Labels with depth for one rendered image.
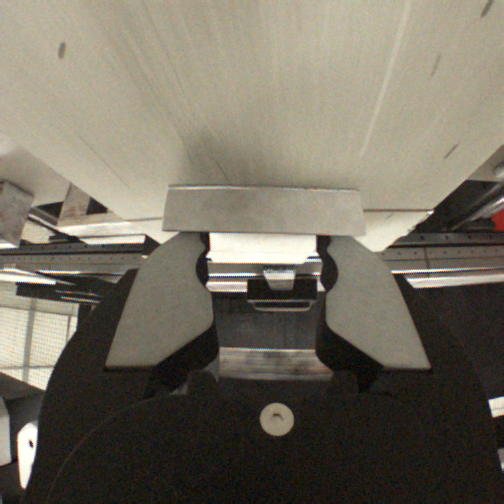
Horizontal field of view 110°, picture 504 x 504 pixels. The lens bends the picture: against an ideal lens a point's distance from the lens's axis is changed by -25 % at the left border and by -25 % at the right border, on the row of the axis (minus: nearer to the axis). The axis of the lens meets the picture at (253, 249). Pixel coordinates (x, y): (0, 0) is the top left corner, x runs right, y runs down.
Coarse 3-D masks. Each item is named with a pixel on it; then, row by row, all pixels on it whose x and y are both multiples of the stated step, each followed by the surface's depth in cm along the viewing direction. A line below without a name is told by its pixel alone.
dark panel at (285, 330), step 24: (432, 288) 64; (456, 288) 62; (480, 288) 61; (288, 312) 68; (312, 312) 67; (456, 312) 60; (480, 312) 59; (240, 336) 68; (264, 336) 67; (288, 336) 66; (312, 336) 65; (456, 336) 58; (480, 336) 57; (216, 360) 67; (480, 360) 55
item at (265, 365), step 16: (224, 352) 20; (240, 352) 19; (256, 352) 19; (272, 352) 19; (288, 352) 19; (304, 352) 19; (224, 368) 19; (240, 368) 19; (256, 368) 19; (272, 368) 19; (288, 368) 18; (304, 368) 18; (320, 368) 18; (224, 384) 18; (240, 384) 18; (256, 384) 18; (272, 384) 17; (288, 384) 17; (304, 384) 17; (320, 384) 17
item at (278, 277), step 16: (272, 272) 25; (288, 272) 25; (256, 288) 40; (272, 288) 37; (288, 288) 37; (304, 288) 38; (256, 304) 40; (272, 304) 39; (288, 304) 39; (304, 304) 39
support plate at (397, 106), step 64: (0, 0) 2; (64, 0) 3; (128, 0) 3; (192, 0) 3; (256, 0) 3; (320, 0) 3; (384, 0) 3; (448, 0) 3; (0, 64) 4; (64, 64) 4; (128, 64) 5; (192, 64) 5; (256, 64) 5; (320, 64) 5; (384, 64) 4; (448, 64) 4; (0, 128) 6; (64, 128) 6; (128, 128) 7; (192, 128) 7; (256, 128) 7; (320, 128) 7; (384, 128) 6; (448, 128) 6; (128, 192) 11; (384, 192) 10; (448, 192) 9
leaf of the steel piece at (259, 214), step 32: (192, 192) 10; (224, 192) 10; (256, 192) 10; (288, 192) 10; (320, 192) 10; (352, 192) 10; (192, 224) 9; (224, 224) 9; (256, 224) 9; (288, 224) 9; (320, 224) 9; (352, 224) 9
